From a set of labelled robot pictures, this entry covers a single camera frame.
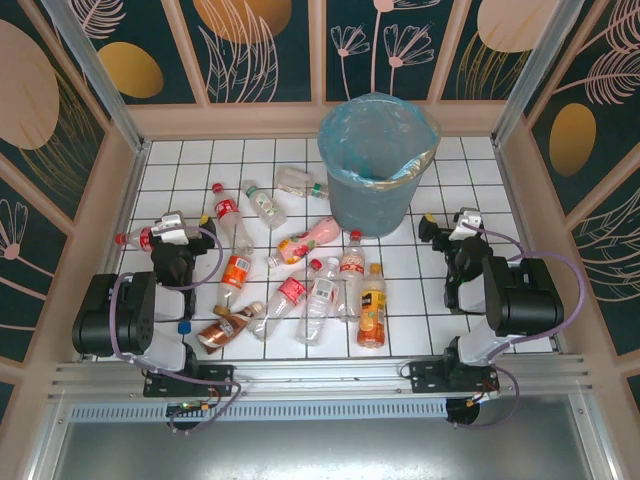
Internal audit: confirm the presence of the long cola bottle red label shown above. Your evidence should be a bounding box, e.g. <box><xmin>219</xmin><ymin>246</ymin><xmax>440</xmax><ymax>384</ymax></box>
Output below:
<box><xmin>113</xmin><ymin>225</ymin><xmax>161</xmax><ymax>254</ymax></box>

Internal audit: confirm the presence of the orange-label bottle with barcode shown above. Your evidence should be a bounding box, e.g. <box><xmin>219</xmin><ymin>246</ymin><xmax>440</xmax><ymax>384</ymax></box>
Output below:
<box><xmin>213</xmin><ymin>253</ymin><xmax>255</xmax><ymax>317</ymax></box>

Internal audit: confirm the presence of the small green-capped white-label bottle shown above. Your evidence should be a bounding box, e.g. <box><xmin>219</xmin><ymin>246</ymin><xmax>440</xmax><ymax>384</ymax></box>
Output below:
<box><xmin>242</xmin><ymin>179</ymin><xmax>288</xmax><ymax>231</ymax></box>

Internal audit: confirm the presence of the red-capped bottle red-white label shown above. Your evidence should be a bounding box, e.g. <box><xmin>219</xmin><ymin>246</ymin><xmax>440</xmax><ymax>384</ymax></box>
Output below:
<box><xmin>333</xmin><ymin>229</ymin><xmax>367</xmax><ymax>322</ymax></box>

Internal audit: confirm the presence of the clear bottle red neck label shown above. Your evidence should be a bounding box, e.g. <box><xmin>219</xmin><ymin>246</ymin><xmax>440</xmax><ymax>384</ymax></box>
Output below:
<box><xmin>246</xmin><ymin>257</ymin><xmax>324</xmax><ymax>343</ymax></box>

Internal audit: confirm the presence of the pink strawberry drink bottle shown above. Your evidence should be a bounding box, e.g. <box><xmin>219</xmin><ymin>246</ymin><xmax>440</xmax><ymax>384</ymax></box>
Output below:
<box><xmin>266</xmin><ymin>217</ymin><xmax>342</xmax><ymax>267</ymax></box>

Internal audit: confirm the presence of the clear bottle green-white neck band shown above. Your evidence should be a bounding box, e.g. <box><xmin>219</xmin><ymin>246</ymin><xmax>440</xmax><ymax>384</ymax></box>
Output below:
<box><xmin>275</xmin><ymin>166</ymin><xmax>331</xmax><ymax>201</ymax></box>

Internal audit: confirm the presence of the orange juice bottle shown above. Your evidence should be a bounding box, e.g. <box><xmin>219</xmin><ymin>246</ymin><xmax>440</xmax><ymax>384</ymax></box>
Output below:
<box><xmin>355</xmin><ymin>263</ymin><xmax>388</xmax><ymax>350</ymax></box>

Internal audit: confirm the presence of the clear white-capped water bottle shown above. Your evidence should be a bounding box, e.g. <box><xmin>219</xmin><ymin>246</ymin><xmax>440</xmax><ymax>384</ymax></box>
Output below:
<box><xmin>295</xmin><ymin>256</ymin><xmax>342</xmax><ymax>347</ymax></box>

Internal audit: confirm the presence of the grey mesh waste bin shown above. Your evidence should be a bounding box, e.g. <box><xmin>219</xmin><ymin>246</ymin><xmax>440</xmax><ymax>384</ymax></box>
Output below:
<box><xmin>324</xmin><ymin>139</ymin><xmax>440</xmax><ymax>237</ymax></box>

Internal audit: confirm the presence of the brown coffee drink bottle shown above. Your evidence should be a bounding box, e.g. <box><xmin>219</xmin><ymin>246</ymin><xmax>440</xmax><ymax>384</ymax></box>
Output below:
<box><xmin>196</xmin><ymin>300</ymin><xmax>265</xmax><ymax>356</ymax></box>

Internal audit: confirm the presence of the grey metal panel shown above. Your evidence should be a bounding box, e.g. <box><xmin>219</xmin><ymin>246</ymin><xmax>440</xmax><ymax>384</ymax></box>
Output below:
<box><xmin>29</xmin><ymin>394</ymin><xmax>619</xmax><ymax>480</ymax></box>

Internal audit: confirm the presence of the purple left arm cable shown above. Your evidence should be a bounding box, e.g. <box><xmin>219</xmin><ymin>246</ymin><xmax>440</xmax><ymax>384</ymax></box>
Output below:
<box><xmin>109</xmin><ymin>224</ymin><xmax>244</xmax><ymax>436</ymax></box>

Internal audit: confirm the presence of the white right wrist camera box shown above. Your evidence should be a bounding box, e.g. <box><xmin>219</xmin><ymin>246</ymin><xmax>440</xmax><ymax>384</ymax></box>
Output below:
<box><xmin>451</xmin><ymin>208</ymin><xmax>485</xmax><ymax>242</ymax></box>

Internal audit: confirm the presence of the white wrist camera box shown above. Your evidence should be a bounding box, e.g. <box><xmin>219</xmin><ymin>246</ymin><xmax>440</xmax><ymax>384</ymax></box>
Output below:
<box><xmin>451</xmin><ymin>208</ymin><xmax>485</xmax><ymax>242</ymax></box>
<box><xmin>151</xmin><ymin>211</ymin><xmax>189</xmax><ymax>237</ymax></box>

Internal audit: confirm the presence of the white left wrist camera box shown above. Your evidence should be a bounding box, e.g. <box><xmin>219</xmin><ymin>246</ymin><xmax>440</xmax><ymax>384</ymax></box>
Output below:
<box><xmin>151</xmin><ymin>211</ymin><xmax>189</xmax><ymax>237</ymax></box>

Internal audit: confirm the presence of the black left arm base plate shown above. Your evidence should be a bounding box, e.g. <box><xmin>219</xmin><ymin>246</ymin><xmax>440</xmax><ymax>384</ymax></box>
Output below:
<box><xmin>142</xmin><ymin>363</ymin><xmax>236</xmax><ymax>399</ymax></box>

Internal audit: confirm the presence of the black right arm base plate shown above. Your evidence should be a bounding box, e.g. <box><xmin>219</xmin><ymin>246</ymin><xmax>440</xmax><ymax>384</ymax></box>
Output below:
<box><xmin>408</xmin><ymin>358</ymin><xmax>501</xmax><ymax>397</ymax></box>

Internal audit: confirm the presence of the red black power wire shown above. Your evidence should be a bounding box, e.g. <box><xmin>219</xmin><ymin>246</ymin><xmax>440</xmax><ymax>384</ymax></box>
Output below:
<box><xmin>167</xmin><ymin>383</ymin><xmax>224</xmax><ymax>417</ymax></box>
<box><xmin>467</xmin><ymin>379</ymin><xmax>502</xmax><ymax>407</ymax></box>

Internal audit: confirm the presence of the aluminium mounting rail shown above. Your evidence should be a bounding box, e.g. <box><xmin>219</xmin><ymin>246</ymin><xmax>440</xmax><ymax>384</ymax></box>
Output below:
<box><xmin>47</xmin><ymin>355</ymin><xmax>599</xmax><ymax>401</ymax></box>

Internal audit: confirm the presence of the aluminium frame post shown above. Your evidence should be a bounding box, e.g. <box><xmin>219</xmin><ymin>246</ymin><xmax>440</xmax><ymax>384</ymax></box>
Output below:
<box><xmin>491</xmin><ymin>0</ymin><xmax>586</xmax><ymax>146</ymax></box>
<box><xmin>39</xmin><ymin>0</ymin><xmax>151</xmax><ymax>154</ymax></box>

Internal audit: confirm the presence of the slotted grey cable duct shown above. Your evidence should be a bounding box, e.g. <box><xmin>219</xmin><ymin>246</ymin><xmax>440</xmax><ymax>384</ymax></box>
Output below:
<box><xmin>67</xmin><ymin>402</ymin><xmax>451</xmax><ymax>422</ymax></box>

